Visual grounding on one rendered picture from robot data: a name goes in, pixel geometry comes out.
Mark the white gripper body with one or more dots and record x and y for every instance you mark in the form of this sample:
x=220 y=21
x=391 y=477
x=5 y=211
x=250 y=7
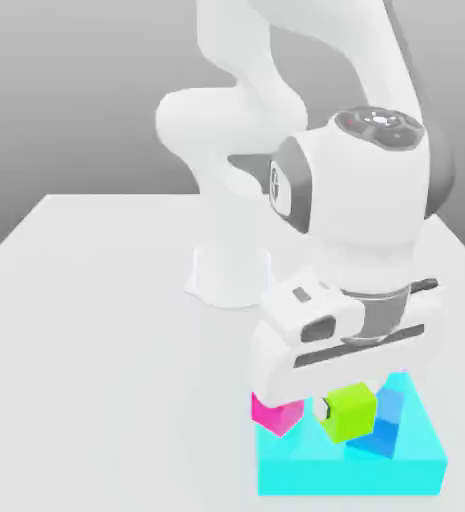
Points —
x=280 y=376

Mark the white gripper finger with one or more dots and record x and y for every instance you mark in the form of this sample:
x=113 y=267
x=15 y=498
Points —
x=319 y=408

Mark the small green cube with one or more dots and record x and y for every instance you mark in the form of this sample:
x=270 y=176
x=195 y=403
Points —
x=350 y=416

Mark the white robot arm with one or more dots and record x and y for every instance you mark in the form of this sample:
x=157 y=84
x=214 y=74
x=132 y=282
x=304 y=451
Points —
x=360 y=192

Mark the small pink cube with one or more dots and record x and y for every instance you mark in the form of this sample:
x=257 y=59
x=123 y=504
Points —
x=278 y=418

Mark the small blue cube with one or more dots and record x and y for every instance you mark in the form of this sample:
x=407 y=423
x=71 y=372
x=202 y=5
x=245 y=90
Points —
x=380 y=438

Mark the large cyan box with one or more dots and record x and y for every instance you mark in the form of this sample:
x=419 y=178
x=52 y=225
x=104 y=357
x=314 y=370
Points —
x=336 y=474

